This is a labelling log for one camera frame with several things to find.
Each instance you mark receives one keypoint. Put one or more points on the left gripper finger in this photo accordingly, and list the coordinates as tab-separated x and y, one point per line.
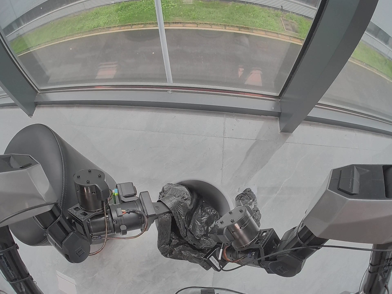
162	209

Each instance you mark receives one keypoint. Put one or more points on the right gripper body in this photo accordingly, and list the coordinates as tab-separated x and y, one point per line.
214	259

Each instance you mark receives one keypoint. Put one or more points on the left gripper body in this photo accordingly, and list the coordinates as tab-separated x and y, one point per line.
131	216

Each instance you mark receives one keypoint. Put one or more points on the black plastic bag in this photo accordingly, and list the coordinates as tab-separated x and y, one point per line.
190	225

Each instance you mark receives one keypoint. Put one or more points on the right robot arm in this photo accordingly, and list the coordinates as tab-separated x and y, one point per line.
352	207

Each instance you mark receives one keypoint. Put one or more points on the white trash bin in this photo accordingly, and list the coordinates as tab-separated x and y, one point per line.
214	197

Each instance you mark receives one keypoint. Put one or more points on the crumpled black plastic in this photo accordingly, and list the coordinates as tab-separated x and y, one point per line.
248	199

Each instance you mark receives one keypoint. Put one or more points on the window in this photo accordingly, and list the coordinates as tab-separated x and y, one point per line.
337	41

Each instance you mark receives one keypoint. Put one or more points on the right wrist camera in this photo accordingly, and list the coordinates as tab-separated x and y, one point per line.
218	234

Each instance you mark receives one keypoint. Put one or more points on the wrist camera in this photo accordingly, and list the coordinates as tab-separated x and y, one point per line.
127	190
218	234

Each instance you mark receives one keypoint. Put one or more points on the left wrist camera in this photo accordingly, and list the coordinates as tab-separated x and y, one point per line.
127	190

